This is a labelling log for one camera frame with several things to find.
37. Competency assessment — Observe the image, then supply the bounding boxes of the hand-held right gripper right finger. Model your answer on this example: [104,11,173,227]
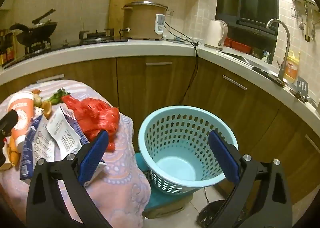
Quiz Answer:
[208,129,293,228]

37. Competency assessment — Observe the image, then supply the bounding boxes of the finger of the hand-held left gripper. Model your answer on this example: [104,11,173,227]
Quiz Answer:
[0,110,19,135]

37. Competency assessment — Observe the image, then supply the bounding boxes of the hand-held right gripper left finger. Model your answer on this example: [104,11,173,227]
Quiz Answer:
[26,129,113,228]

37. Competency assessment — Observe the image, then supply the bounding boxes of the orange white tube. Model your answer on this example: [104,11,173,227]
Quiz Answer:
[7,91,34,145]

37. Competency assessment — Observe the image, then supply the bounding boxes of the orange panda snack packet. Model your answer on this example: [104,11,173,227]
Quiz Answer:
[0,135,21,170]

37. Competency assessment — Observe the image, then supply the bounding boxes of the blue white carton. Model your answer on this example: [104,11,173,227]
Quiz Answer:
[20,106,107,188]

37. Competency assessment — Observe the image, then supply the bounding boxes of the red plastic bag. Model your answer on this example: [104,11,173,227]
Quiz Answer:
[61,95,121,152]

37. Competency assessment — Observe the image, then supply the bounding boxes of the white printed leaflet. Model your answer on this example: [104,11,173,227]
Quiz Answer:
[46,106,83,155]

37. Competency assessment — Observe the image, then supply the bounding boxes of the blue perforated plastic basket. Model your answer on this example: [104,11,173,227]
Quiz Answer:
[138,105,239,195]

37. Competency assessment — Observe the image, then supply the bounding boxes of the orange peel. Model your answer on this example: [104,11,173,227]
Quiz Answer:
[41,102,52,120]

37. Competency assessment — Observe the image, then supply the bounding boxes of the green leafy vegetable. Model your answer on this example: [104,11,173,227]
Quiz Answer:
[45,88,72,105]

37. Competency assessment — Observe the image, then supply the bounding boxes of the black plastic bag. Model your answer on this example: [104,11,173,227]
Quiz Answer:
[196,199,227,228]

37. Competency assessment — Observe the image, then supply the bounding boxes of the dark sauce bottle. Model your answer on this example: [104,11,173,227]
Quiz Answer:
[0,29,8,66]
[6,31,16,62]

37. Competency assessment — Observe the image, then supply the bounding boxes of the wooden kitchen cabinet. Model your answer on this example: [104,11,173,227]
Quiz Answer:
[0,56,320,205]

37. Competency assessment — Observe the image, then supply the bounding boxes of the black wok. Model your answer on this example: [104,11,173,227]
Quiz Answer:
[9,8,58,46]

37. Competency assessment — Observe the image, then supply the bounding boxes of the steel sink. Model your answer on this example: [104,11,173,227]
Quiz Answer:
[217,51,280,74]

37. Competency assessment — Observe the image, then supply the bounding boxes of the black gas stove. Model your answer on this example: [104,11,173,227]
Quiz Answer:
[4,28,128,69]

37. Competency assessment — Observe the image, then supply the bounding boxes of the grey slotted spatula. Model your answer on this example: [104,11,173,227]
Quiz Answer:
[290,76,309,104]

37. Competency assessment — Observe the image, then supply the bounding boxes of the yellow detergent bottle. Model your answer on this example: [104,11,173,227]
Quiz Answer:
[284,51,300,84]

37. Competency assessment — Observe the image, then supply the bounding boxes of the red tray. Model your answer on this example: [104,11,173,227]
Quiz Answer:
[224,38,252,52]

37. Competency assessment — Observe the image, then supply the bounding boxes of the steel kitchen faucet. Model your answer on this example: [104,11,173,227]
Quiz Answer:
[265,19,292,87]

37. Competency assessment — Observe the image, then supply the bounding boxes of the white electric kettle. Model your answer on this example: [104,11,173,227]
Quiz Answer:
[204,19,228,51]

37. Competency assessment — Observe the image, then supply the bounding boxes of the beige rice cooker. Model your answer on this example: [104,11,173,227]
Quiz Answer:
[119,0,168,41]

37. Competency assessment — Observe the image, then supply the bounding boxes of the white timer socket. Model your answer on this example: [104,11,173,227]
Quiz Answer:
[154,14,166,36]

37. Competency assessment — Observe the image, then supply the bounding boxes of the wooden cutting board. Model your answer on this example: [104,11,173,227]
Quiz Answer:
[108,0,148,35]

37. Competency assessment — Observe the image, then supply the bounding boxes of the hanging steel peeler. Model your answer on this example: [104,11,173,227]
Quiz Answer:
[304,2,311,42]

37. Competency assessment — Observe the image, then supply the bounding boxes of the hanging steel ladle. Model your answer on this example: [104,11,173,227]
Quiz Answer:
[299,2,305,31]

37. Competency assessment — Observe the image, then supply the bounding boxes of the black power cable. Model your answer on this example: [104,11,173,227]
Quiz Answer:
[164,21,200,105]

